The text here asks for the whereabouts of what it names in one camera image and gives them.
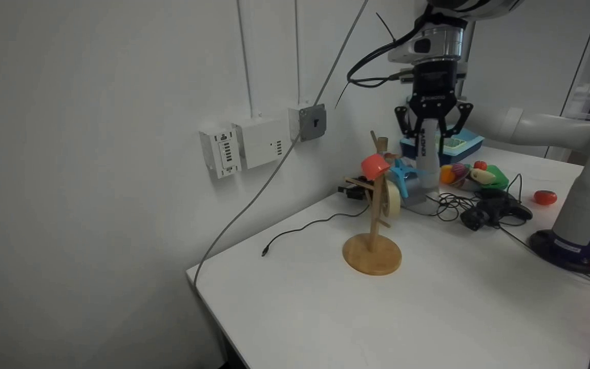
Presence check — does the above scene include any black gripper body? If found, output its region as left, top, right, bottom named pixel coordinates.
left=395, top=62, right=474, bottom=127

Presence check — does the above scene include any orange plastic cup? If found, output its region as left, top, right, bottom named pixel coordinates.
left=360, top=153, right=390, bottom=179

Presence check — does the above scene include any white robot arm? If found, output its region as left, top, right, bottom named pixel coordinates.
left=390, top=0, right=590, bottom=248

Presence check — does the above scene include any blue clip on stand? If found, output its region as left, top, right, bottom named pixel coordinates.
left=387, top=157, right=416, bottom=199

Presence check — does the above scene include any wooden mug stand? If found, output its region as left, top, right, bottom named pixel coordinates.
left=342, top=132, right=402, bottom=276

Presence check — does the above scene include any blue plastic tray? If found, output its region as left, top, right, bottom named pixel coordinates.
left=400, top=129, right=483, bottom=164

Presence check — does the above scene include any colourful toy fruit pile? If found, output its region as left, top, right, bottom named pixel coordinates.
left=439, top=159, right=511, bottom=190

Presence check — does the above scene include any black handheld device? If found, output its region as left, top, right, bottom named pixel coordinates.
left=461, top=188, right=532, bottom=232

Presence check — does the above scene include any red small toy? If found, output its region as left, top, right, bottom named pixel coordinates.
left=532, top=190, right=557, bottom=206

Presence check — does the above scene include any blue orange power tool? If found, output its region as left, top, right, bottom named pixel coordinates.
left=528, top=230, right=590, bottom=275

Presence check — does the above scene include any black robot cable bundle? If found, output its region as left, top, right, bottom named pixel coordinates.
left=347, top=11, right=441, bottom=89

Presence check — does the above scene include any black connector at wall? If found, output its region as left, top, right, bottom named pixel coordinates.
left=338, top=185, right=370, bottom=200

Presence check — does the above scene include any grey wall switch box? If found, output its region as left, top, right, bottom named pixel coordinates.
left=297, top=105, right=325, bottom=140

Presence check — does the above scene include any black cable on table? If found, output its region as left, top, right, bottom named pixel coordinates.
left=261, top=203, right=372, bottom=257

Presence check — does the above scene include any grey hanging wall cable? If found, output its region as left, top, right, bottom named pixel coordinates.
left=190, top=0, right=370, bottom=289

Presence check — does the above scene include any white wall socket box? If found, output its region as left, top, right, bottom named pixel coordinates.
left=235, top=119, right=289, bottom=168

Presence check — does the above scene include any white small wall box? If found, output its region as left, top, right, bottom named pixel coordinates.
left=199, top=125, right=239, bottom=178

